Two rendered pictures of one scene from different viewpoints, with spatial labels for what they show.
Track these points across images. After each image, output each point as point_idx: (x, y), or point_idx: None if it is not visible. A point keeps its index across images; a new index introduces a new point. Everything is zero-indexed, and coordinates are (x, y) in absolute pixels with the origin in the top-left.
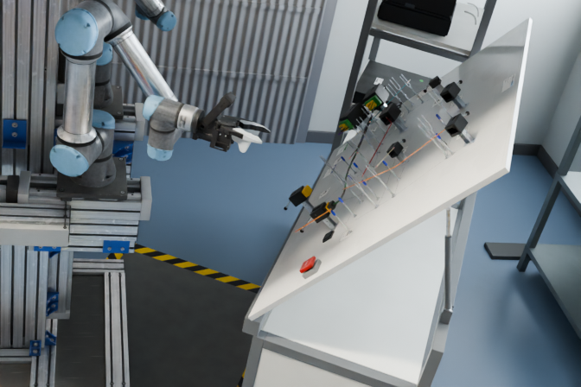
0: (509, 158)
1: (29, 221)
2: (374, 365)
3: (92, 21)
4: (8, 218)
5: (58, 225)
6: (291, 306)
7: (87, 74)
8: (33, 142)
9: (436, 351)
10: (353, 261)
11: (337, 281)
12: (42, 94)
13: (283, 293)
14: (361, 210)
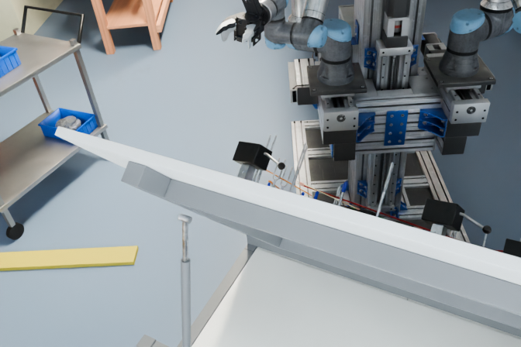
0: (82, 139)
1: (295, 74)
2: (202, 338)
3: None
4: (297, 66)
5: (295, 86)
6: (289, 273)
7: None
8: (359, 46)
9: (141, 338)
10: None
11: (336, 323)
12: (362, 7)
13: None
14: None
